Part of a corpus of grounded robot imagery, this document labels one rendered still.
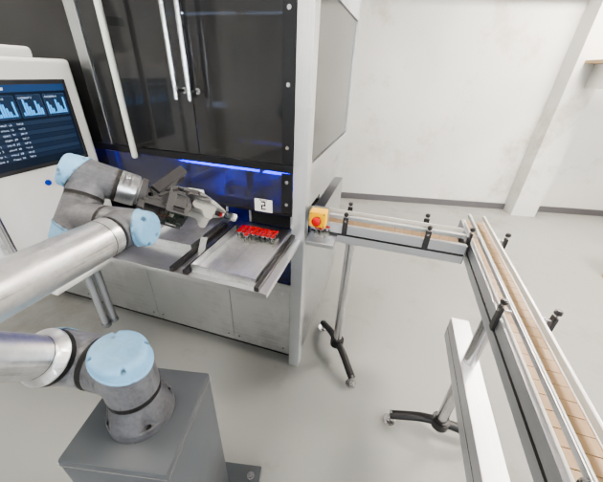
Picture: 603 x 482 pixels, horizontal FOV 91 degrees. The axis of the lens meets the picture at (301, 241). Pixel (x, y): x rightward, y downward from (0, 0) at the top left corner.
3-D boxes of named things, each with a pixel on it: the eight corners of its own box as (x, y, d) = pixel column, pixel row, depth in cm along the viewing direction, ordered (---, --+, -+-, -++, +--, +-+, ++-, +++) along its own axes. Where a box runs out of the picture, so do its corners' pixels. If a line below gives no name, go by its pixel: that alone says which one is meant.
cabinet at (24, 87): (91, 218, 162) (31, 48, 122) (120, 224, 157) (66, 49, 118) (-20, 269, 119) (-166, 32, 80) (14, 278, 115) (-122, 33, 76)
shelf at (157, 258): (180, 212, 158) (179, 209, 157) (305, 235, 142) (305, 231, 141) (104, 259, 118) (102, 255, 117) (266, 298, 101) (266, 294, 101)
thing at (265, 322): (139, 233, 309) (116, 147, 266) (331, 273, 261) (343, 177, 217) (41, 292, 226) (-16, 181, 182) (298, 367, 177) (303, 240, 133)
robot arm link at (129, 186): (120, 182, 73) (125, 162, 68) (140, 188, 76) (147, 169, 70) (112, 207, 70) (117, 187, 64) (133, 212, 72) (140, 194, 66)
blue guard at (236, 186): (-17, 163, 175) (-34, 131, 166) (292, 213, 130) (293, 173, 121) (-18, 163, 175) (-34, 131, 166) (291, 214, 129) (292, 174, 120)
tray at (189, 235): (188, 210, 156) (187, 205, 154) (232, 219, 150) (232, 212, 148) (139, 241, 127) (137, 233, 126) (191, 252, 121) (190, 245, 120)
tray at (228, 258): (235, 231, 138) (235, 225, 136) (288, 241, 132) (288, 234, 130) (191, 272, 110) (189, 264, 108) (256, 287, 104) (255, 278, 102)
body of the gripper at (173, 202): (182, 230, 77) (130, 216, 71) (187, 205, 82) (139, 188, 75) (191, 216, 72) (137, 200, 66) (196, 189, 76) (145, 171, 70)
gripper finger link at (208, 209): (223, 227, 80) (188, 218, 76) (225, 208, 83) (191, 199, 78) (227, 221, 77) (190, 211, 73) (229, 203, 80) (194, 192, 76)
